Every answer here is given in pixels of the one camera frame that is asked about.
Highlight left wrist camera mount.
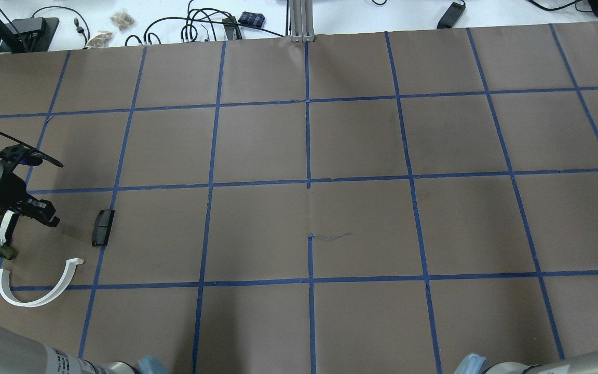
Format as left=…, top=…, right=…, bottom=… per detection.
left=0, top=144, right=64, bottom=168

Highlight aluminium frame post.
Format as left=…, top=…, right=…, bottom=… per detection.
left=287, top=0, right=315, bottom=43

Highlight small bag of parts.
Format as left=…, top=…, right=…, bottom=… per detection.
left=109, top=10, right=136, bottom=31

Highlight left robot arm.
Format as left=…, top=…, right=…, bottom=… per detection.
left=0, top=140, right=168, bottom=373

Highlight black cables on bench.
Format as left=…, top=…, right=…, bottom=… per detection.
left=125, top=0, right=284, bottom=46

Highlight black brake pad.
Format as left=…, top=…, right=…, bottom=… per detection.
left=91, top=210, right=115, bottom=248

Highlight black power brick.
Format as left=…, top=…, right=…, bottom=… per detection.
left=436, top=1, right=467, bottom=29

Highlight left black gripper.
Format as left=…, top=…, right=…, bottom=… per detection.
left=0, top=173, right=60, bottom=228

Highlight dark blue patterned box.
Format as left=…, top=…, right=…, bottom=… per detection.
left=238, top=11, right=266, bottom=29

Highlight white curved plastic clip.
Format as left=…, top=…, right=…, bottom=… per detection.
left=0, top=258, right=85, bottom=308

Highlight black monitor stand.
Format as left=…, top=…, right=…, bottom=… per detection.
left=0, top=4, right=60, bottom=53

